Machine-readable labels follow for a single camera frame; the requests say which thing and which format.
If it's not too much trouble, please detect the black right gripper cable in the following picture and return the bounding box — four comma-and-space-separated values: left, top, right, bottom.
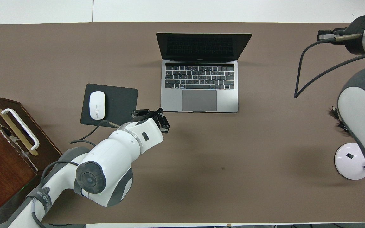
294, 33, 365, 98

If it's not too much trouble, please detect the white computer mouse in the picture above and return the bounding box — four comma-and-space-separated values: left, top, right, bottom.
89, 91, 106, 121

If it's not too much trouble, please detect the black mouse pad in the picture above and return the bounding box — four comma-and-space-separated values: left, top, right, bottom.
80, 83, 138, 129

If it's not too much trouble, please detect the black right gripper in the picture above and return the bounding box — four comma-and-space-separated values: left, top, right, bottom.
317, 14, 365, 56

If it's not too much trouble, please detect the white desk lamp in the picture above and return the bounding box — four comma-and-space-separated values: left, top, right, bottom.
334, 142, 365, 181

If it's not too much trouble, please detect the brown table mat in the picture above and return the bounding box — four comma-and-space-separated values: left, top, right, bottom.
0, 22, 365, 224

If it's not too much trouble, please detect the white box handle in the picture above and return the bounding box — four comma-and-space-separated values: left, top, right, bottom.
1, 108, 40, 151

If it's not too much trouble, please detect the dark brown wooden box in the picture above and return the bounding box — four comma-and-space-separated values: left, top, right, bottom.
0, 92, 62, 226

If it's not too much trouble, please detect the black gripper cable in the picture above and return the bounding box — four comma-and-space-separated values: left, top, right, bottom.
31, 120, 121, 227
294, 33, 365, 98

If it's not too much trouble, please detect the black lamp power cable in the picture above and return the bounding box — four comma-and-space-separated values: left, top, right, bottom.
329, 107, 351, 135

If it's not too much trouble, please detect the grey aluminium laptop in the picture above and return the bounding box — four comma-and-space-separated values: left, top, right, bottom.
156, 32, 253, 113

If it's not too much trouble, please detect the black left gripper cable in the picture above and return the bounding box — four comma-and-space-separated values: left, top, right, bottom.
31, 120, 121, 227

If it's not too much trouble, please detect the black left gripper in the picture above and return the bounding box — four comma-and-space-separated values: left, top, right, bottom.
131, 108, 170, 134

